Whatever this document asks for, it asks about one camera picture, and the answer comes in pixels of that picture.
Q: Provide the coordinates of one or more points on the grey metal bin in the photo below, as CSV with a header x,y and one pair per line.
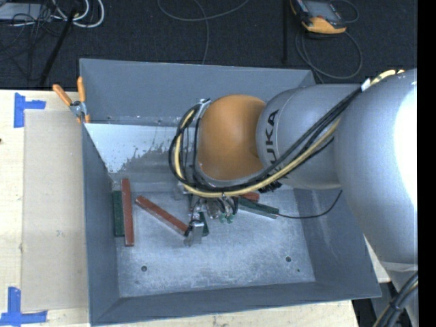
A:
x,y
218,261

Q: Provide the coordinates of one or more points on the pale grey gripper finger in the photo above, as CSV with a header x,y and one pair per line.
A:
x,y
199,233
189,234

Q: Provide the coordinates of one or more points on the red-brown flat block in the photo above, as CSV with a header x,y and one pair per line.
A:
x,y
160,214
127,213
251,196

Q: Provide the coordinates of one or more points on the dark green flat block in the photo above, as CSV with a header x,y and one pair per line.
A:
x,y
118,216
205,224
260,209

